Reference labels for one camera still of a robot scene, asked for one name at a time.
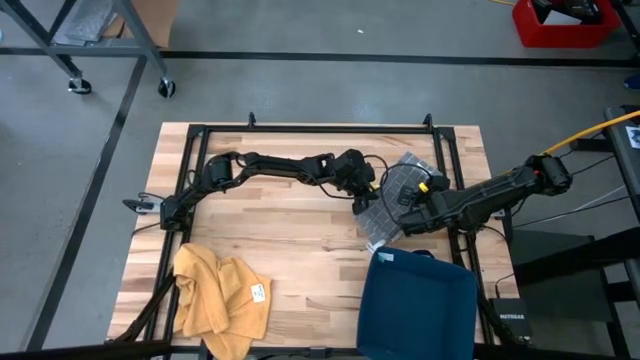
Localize black network switch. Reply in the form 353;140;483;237
488;297;534;342

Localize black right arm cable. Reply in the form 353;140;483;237
378;162;434;222

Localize black device in crate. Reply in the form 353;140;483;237
530;0;605;25

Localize thick yellow cable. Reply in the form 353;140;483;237
542;109;640;157

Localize black floor cable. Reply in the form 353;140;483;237
569;154;617;177
512;194;632;230

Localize black floor stand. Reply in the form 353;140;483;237
509;227;640;360

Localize grey plastic bag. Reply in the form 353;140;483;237
52;0;119;46

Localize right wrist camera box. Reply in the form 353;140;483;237
396;174;434;207

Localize black outer rig frame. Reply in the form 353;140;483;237
0;44;640;360

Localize black side desk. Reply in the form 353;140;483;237
603;104;640;224

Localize grey metal cart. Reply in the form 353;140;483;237
0;0;177;99

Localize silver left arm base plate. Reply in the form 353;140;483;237
122;197;166;215

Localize blue fabric bin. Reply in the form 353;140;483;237
355;245;479;360

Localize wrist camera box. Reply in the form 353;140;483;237
396;174;434;207
351;191;380;216

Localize grey checked towel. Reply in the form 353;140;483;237
353;151;445;255

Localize brown cardboard box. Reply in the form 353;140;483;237
103;0;181;50

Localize white floor cable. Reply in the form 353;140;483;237
569;184;629;214

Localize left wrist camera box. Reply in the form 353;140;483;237
351;191;380;216

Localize yellow towel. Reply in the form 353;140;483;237
173;242;274;360

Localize red plastic crate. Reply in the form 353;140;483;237
512;0;623;50

